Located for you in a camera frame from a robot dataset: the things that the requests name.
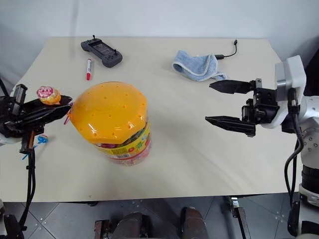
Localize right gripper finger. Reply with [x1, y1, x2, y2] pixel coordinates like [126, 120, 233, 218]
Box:
[205, 116, 257, 138]
[209, 79, 253, 95]

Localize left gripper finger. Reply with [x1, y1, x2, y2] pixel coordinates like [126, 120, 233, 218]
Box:
[23, 95, 73, 112]
[24, 104, 73, 125]

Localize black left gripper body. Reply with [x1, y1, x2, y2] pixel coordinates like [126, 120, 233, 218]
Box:
[0, 84, 45, 154]

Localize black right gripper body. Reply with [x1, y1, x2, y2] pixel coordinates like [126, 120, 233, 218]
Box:
[240, 78, 280, 124]

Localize orange lollipop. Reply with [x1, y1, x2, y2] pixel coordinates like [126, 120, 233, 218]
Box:
[36, 85, 62, 106]

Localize orange perforated jar lid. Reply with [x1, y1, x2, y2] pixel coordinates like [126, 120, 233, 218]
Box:
[68, 81, 149, 145]

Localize clear plastic lollipop jar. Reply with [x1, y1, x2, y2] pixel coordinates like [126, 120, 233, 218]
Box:
[94, 119, 153, 170]

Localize blue white wrapped lollipop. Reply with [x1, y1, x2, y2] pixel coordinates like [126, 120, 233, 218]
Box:
[20, 133, 50, 162]

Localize red white marker pen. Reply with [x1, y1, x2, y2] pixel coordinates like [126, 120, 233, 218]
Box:
[85, 58, 93, 81]

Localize light blue towel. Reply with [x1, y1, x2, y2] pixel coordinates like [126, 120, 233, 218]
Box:
[172, 49, 228, 83]

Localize dark grey handheld controller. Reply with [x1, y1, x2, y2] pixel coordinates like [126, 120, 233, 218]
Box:
[80, 34, 124, 69]

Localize metal table leg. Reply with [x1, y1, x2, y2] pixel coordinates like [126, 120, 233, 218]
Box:
[94, 219, 112, 239]
[229, 196, 253, 239]

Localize dark rounded shape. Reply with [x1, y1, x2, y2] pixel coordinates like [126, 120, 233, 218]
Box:
[119, 211, 151, 239]
[182, 206, 209, 239]

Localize black USB cable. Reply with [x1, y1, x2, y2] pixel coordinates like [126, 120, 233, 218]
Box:
[214, 39, 239, 61]

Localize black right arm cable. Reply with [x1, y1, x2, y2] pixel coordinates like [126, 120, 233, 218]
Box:
[284, 88, 305, 236]

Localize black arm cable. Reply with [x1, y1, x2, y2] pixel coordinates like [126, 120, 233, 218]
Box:
[17, 129, 37, 232]
[284, 88, 305, 236]

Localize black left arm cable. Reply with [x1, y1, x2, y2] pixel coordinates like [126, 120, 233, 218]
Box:
[17, 129, 37, 232]

